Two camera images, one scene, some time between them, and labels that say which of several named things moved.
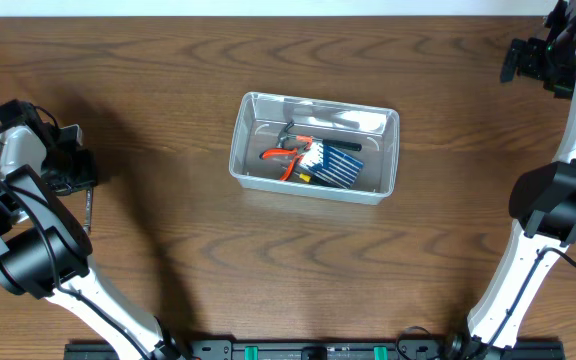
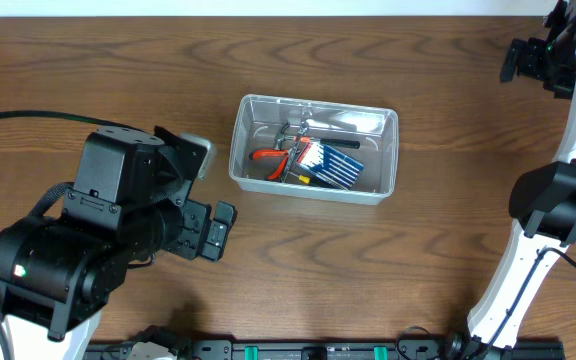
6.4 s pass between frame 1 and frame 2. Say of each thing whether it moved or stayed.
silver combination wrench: moved
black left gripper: moved
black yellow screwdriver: stayed
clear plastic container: stayed
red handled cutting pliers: moved
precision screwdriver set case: stayed
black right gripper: stayed
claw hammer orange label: stayed
